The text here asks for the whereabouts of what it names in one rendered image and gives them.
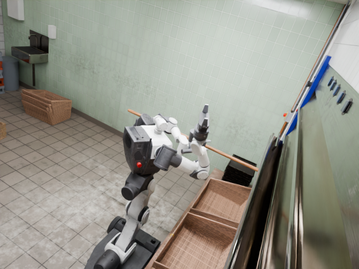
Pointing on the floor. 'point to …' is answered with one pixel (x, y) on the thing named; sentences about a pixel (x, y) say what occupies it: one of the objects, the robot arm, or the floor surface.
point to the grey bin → (10, 73)
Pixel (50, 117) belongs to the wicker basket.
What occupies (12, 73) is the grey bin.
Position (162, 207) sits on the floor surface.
